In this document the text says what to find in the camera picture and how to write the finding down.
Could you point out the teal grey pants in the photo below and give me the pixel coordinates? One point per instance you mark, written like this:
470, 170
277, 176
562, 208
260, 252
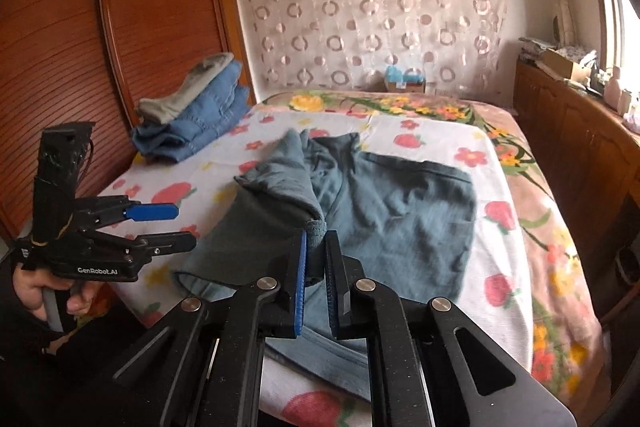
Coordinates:
400, 217

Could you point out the white strawberry print sheet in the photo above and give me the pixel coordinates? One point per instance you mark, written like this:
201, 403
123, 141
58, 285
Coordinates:
430, 142

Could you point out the open cardboard box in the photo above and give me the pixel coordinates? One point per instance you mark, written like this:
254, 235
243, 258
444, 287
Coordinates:
565, 64

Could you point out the circle print sheer curtain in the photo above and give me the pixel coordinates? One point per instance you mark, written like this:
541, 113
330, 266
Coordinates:
370, 7

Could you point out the bright window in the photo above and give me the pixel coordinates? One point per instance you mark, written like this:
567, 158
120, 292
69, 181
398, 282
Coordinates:
620, 22

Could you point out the folded blue jeans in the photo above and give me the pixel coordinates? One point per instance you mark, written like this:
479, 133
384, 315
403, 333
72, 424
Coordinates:
210, 117

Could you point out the person's left forearm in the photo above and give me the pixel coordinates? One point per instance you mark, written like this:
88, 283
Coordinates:
50, 372

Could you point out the wooden side cabinet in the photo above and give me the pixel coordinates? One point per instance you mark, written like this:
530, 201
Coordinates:
575, 142

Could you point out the small cardboard box blue packs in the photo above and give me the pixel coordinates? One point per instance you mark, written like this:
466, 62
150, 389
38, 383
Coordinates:
405, 81

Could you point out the person's left hand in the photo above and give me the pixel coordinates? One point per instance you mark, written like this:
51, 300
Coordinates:
30, 293

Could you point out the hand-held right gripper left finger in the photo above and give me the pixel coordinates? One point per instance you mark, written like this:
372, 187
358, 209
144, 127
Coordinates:
299, 287

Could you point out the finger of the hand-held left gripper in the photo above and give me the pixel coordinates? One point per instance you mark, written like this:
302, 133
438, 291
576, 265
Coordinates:
170, 243
150, 211

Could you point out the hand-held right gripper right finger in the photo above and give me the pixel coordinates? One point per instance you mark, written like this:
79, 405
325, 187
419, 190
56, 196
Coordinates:
331, 287

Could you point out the wooden slatted wardrobe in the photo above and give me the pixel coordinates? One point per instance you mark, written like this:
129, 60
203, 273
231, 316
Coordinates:
60, 57

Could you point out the clutter of small cabinet items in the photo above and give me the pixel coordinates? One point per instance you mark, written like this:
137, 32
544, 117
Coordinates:
617, 92

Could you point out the folded grey garment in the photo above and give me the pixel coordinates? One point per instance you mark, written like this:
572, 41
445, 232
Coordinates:
190, 92

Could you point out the pink floral blanket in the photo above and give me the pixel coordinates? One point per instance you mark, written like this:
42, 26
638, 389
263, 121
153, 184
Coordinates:
545, 187

